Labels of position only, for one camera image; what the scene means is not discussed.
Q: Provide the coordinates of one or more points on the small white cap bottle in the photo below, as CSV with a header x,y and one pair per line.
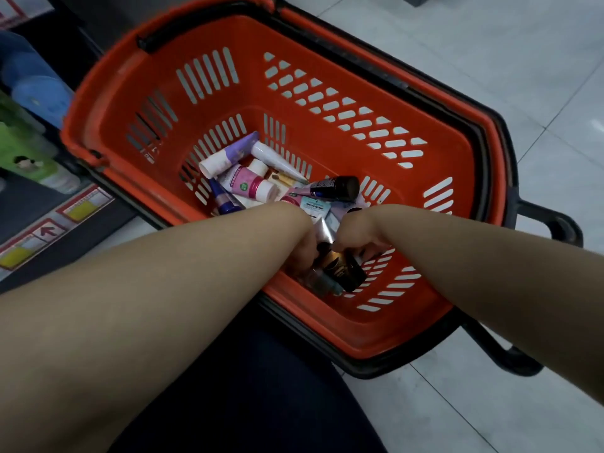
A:
x,y
258,167

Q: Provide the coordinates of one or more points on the person's dark trouser leg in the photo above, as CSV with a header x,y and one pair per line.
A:
x,y
245,391

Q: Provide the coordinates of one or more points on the white tube with purple cap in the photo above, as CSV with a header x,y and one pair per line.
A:
x,y
226,158

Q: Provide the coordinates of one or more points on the pink tube with white cap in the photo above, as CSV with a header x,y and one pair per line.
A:
x,y
247,182

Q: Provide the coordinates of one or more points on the dark blue tube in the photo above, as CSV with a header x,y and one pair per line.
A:
x,y
224,200

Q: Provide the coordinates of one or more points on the person's left hand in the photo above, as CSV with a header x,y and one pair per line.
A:
x,y
304,252

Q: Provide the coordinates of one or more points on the black tube with lilac end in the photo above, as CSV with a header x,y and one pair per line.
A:
x,y
332,187

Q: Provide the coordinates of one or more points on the orange plastic shopping basket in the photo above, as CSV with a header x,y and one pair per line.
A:
x,y
330,65

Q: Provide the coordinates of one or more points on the person's left forearm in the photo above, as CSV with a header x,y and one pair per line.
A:
x,y
155,301

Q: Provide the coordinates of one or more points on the plain white tube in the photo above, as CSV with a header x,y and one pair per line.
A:
x,y
276,160

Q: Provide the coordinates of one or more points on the shelf price label strip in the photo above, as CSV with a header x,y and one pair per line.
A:
x,y
52,226

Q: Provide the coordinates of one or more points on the dark grey tube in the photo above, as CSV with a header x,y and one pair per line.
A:
x,y
325,283

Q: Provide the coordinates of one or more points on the person's right fingers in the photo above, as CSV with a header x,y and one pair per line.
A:
x,y
351,247

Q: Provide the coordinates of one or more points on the beige cosmetic tube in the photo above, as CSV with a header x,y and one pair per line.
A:
x,y
281,179

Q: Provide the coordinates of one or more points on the person's right hand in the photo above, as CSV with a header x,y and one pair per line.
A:
x,y
358,233

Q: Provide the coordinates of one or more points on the person's right forearm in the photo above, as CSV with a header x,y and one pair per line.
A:
x,y
495,273

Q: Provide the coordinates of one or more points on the green bottle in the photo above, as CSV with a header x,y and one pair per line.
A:
x,y
28,155

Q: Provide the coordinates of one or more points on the person's left fingers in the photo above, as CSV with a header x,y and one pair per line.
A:
x,y
302,264

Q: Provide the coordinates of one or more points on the blue packet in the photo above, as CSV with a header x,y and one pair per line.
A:
x,y
33,80

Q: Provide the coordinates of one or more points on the tube with teal label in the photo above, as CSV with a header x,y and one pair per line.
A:
x,y
314,207

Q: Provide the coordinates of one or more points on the black store shelf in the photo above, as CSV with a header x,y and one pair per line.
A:
x,y
56,259

